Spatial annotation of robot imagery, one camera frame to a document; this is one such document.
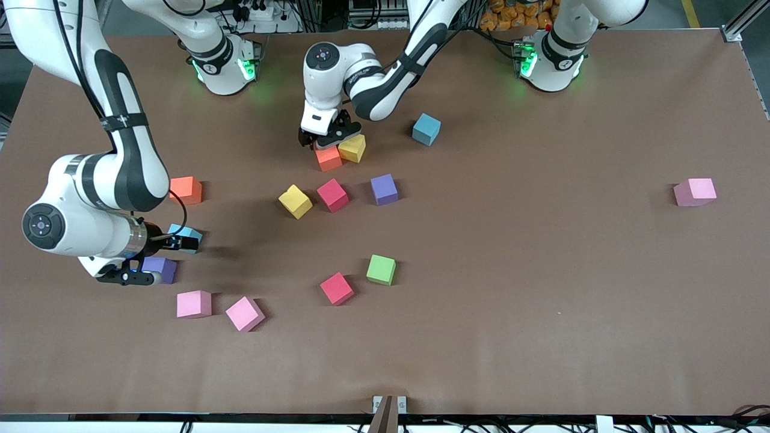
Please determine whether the yellow foam cube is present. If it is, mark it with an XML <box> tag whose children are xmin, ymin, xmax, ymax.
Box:
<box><xmin>278</xmin><ymin>184</ymin><xmax>313</xmax><ymax>220</ymax></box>
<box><xmin>338</xmin><ymin>134</ymin><xmax>366</xmax><ymax>164</ymax></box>

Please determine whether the orange foam cube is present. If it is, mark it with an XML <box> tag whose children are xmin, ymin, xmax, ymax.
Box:
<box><xmin>316</xmin><ymin>146</ymin><xmax>343</xmax><ymax>173</ymax></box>
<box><xmin>170</xmin><ymin>176</ymin><xmax>203</xmax><ymax>206</ymax></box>

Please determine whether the blue foam cube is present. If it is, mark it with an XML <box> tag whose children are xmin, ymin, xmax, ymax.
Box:
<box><xmin>412</xmin><ymin>112</ymin><xmax>442</xmax><ymax>147</ymax></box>
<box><xmin>168</xmin><ymin>224</ymin><xmax>204</xmax><ymax>254</ymax></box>

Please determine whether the purple foam cube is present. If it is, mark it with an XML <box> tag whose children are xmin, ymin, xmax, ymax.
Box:
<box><xmin>143</xmin><ymin>257</ymin><xmax>178</xmax><ymax>285</ymax></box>
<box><xmin>370</xmin><ymin>173</ymin><xmax>399</xmax><ymax>206</ymax></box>

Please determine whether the pink foam cube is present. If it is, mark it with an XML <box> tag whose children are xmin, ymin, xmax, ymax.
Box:
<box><xmin>176</xmin><ymin>290</ymin><xmax>213</xmax><ymax>319</ymax></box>
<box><xmin>226</xmin><ymin>296</ymin><xmax>266</xmax><ymax>333</ymax></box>
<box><xmin>673</xmin><ymin>178</ymin><xmax>718</xmax><ymax>207</ymax></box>

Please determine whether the red foam cube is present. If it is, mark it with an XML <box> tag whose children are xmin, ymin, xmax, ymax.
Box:
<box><xmin>319</xmin><ymin>272</ymin><xmax>355</xmax><ymax>306</ymax></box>
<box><xmin>316</xmin><ymin>178</ymin><xmax>350</xmax><ymax>213</ymax></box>

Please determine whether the green foam cube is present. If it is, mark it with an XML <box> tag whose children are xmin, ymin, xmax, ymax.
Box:
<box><xmin>366</xmin><ymin>254</ymin><xmax>397</xmax><ymax>286</ymax></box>

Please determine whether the bag of orange fruits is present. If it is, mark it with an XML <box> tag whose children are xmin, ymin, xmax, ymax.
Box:
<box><xmin>479</xmin><ymin>0</ymin><xmax>557</xmax><ymax>32</ymax></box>

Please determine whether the brown paper table cover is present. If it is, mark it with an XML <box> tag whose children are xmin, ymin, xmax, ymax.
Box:
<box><xmin>0</xmin><ymin>29</ymin><xmax>770</xmax><ymax>417</ymax></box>

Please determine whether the aluminium frame profile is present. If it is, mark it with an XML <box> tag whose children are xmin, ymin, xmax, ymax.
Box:
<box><xmin>721</xmin><ymin>0</ymin><xmax>770</xmax><ymax>44</ymax></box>

